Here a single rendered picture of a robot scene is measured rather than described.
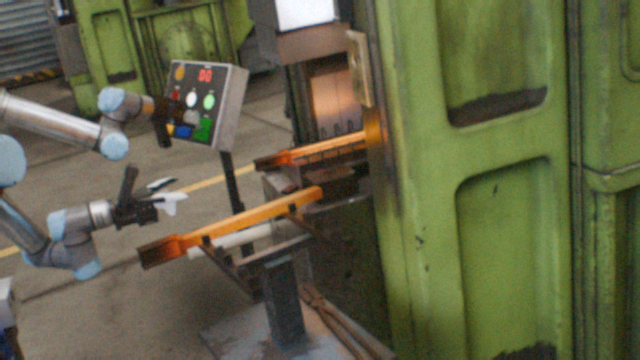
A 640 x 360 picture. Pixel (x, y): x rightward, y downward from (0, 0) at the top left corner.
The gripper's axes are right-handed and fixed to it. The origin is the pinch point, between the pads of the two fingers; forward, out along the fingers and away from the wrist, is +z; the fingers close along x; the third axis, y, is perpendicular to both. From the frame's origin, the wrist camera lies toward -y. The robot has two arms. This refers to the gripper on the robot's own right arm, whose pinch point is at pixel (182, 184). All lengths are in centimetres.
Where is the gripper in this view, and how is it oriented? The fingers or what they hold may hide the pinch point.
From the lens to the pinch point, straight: 192.9
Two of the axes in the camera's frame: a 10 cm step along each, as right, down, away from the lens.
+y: 1.5, 9.2, 3.7
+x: 3.5, 3.0, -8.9
